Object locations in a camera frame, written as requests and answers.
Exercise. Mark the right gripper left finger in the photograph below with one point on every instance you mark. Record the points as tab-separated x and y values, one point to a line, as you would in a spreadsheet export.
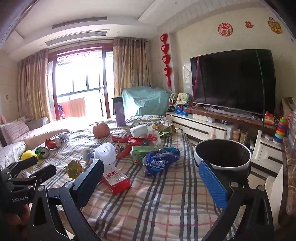
45	222

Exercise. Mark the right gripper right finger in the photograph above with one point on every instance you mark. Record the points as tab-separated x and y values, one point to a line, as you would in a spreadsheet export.
257	220

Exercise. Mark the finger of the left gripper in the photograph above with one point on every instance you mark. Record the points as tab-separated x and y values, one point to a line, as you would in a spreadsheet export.
16	167
38	177

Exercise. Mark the red white carton box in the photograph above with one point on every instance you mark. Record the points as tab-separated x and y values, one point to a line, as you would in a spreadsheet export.
116	181

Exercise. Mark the green drink carton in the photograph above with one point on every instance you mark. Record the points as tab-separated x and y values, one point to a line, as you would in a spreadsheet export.
139	152

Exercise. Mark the red snack wrapper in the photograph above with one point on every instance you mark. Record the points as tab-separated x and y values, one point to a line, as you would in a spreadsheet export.
131	140

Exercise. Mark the blue snack bag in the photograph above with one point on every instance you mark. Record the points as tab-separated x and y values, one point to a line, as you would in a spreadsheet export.
161	160

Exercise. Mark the white red plastic bag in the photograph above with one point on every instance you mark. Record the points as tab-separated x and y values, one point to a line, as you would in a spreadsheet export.
154	137

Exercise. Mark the black round trash bin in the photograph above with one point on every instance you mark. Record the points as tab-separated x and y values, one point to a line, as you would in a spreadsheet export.
229	158

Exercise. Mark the person left hand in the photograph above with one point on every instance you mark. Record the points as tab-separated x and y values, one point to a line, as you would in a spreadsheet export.
14	227

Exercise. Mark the green crushed can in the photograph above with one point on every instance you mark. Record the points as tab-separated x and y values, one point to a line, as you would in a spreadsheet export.
42	152

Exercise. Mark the yellow ball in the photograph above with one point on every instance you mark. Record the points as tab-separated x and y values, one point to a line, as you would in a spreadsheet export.
28	154

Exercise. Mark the yellow crumpled wrapper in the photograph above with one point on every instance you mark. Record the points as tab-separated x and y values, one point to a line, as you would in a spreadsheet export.
74	169

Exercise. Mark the red crushed can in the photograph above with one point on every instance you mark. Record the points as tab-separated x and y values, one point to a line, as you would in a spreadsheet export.
53	143

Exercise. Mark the red apple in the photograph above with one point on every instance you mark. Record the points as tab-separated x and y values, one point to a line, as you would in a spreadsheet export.
101	130

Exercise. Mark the left beige curtain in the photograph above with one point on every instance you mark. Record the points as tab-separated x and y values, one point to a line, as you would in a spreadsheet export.
32	86

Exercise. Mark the beige curtain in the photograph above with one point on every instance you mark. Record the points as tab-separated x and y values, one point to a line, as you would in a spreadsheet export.
32	86
130	64

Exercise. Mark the white tv cabinet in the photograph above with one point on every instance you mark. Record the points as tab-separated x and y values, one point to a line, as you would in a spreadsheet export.
267	157

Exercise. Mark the plaid blanket cover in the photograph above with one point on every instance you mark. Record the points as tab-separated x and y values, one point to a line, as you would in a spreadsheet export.
174	205

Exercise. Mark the purple gift bag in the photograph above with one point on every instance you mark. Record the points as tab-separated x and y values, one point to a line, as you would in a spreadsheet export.
118	111

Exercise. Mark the teal covered furniture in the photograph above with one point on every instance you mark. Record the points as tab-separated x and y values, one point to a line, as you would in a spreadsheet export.
144	100

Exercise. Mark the green snack bag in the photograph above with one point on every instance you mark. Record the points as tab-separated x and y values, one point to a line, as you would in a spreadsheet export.
168	131

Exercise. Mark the right beige curtain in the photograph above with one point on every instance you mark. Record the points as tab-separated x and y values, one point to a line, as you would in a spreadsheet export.
130	64

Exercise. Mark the black flat screen television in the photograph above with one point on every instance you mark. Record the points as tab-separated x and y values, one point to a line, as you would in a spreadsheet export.
238	79

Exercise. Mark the toy phone cash register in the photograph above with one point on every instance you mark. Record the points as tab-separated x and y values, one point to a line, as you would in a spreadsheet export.
178	102

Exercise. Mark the round red paper cutout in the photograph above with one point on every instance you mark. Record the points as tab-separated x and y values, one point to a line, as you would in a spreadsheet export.
225	29

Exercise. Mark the rainbow stacking ring toy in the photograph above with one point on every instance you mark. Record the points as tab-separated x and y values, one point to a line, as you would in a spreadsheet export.
281	131

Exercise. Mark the red lantern string decoration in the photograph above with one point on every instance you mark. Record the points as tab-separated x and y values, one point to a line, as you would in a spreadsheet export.
166	58

